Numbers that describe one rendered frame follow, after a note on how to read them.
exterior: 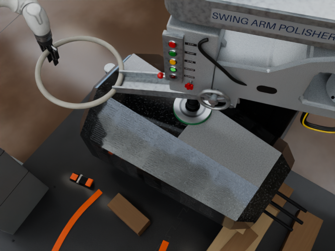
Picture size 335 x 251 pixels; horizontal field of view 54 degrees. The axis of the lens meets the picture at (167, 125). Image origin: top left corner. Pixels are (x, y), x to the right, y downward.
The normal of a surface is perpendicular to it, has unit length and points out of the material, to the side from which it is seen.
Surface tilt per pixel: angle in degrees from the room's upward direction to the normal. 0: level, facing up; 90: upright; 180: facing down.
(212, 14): 90
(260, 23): 90
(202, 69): 90
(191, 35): 90
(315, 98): 0
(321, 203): 0
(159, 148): 45
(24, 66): 0
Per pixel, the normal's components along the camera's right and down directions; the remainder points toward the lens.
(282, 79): -0.28, 0.86
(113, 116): -0.43, 0.19
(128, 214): -0.04, -0.47
